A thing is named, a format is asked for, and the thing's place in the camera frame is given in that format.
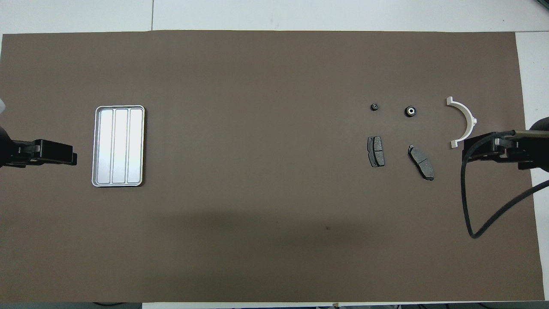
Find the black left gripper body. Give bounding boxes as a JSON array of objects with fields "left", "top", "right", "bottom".
[{"left": 8, "top": 140, "right": 43, "bottom": 168}]

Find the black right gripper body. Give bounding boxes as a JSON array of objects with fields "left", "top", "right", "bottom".
[{"left": 497, "top": 136, "right": 533, "bottom": 170}]

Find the silver metal tray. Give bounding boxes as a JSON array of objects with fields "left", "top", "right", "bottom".
[{"left": 91, "top": 105, "right": 145, "bottom": 188}]

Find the curved dark brake pad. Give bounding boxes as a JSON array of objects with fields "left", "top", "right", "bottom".
[{"left": 407, "top": 145, "right": 435, "bottom": 181}]

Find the rectangular dark brake pad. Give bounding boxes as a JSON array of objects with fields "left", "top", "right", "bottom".
[{"left": 367, "top": 136, "right": 385, "bottom": 168}]

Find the brown table mat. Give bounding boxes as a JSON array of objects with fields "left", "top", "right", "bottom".
[{"left": 0, "top": 30, "right": 545, "bottom": 303}]

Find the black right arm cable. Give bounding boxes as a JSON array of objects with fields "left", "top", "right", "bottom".
[{"left": 460, "top": 130, "right": 549, "bottom": 239}]

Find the white semicircular bracket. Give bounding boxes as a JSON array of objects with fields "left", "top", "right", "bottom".
[{"left": 446, "top": 97, "right": 477, "bottom": 149}]

